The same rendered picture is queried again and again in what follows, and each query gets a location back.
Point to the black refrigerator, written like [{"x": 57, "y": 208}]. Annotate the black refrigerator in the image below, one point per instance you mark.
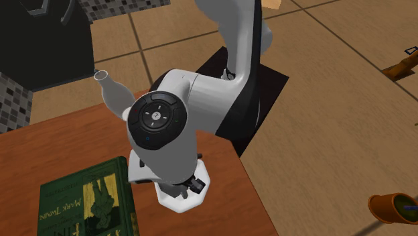
[{"x": 42, "y": 42}]

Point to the black robot stand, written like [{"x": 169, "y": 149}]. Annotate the black robot stand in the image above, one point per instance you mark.
[{"x": 271, "y": 85}]

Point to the white octagonal plate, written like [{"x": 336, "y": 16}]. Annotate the white octagonal plate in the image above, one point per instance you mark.
[{"x": 200, "y": 171}]

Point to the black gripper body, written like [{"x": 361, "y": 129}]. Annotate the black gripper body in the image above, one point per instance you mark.
[{"x": 197, "y": 185}]

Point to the green hardcover book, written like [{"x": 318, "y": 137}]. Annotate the green hardcover book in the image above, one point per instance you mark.
[{"x": 62, "y": 209}]

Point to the terracotta flowerpot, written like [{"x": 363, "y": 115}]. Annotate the terracotta flowerpot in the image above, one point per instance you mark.
[{"x": 383, "y": 207}]

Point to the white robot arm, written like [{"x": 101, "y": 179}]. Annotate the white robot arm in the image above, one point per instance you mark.
[{"x": 209, "y": 91}]

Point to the brown wooden table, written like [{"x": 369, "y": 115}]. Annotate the brown wooden table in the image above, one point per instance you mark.
[{"x": 49, "y": 147}]

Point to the grey narrow-necked vase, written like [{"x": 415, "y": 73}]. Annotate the grey narrow-necked vase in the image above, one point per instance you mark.
[{"x": 114, "y": 94}]

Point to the brown angular object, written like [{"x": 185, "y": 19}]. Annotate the brown angular object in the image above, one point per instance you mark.
[{"x": 403, "y": 67}]

